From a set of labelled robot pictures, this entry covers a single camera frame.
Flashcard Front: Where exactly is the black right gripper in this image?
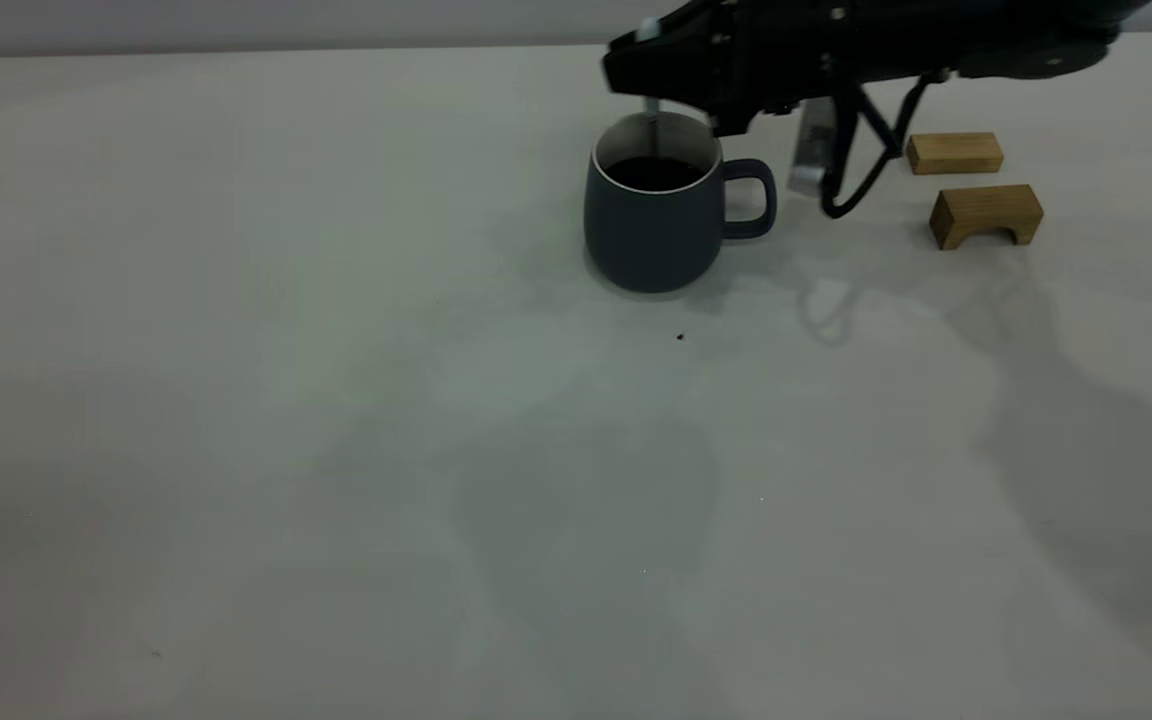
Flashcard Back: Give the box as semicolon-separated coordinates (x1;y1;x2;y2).
603;0;962;138

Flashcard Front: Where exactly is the metal spoon with white handle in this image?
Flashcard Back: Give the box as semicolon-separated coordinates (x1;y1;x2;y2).
635;17;663;127

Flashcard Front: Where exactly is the dark grey ceramic mug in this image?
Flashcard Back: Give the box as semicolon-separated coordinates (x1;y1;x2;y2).
584;112;777;294

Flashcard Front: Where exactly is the flat wooden block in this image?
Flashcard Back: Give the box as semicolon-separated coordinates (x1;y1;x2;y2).
905;132;1004;177

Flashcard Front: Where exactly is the arched wooden block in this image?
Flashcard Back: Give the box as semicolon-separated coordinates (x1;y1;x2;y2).
930;184;1045;251

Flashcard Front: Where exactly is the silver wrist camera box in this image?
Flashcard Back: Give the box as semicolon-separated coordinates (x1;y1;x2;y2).
788;98;842;197

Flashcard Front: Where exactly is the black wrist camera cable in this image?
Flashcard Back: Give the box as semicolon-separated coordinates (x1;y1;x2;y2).
820;72;949;220

